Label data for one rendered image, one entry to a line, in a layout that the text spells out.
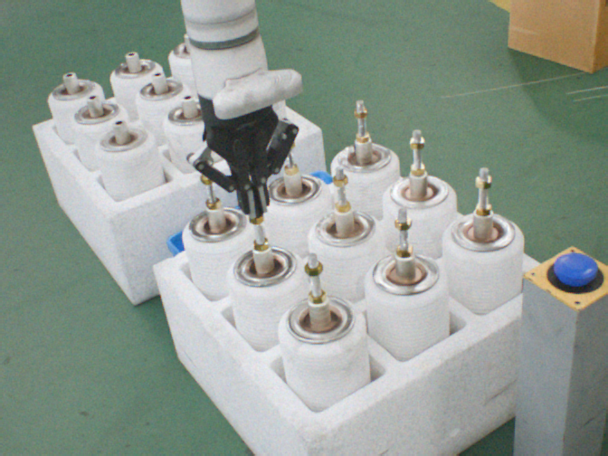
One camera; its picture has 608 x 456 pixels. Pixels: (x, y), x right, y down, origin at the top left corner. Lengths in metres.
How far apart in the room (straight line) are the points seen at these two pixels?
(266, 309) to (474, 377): 0.26
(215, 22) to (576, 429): 0.56
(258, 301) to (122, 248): 0.40
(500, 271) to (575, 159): 0.68
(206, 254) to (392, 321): 0.26
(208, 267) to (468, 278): 0.32
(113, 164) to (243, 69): 0.51
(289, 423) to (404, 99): 1.09
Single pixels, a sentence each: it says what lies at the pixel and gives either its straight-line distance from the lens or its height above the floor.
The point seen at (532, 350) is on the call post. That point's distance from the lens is 0.89.
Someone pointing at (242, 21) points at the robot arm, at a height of 0.56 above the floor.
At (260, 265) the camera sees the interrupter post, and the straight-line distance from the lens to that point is 0.96.
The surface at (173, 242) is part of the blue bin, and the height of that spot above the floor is 0.11.
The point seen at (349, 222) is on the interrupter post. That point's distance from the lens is 1.00.
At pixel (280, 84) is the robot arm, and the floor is 0.51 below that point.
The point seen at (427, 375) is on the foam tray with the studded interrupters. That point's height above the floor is 0.17.
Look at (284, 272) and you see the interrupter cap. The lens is 0.95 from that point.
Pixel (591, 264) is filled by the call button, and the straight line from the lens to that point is 0.83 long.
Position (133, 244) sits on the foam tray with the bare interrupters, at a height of 0.11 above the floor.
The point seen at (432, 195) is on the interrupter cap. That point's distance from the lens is 1.06.
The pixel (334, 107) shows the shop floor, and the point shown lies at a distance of 1.84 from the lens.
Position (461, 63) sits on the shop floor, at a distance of 2.00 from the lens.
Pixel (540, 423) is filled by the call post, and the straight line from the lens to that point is 0.95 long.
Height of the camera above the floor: 0.84
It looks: 35 degrees down
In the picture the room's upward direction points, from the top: 8 degrees counter-clockwise
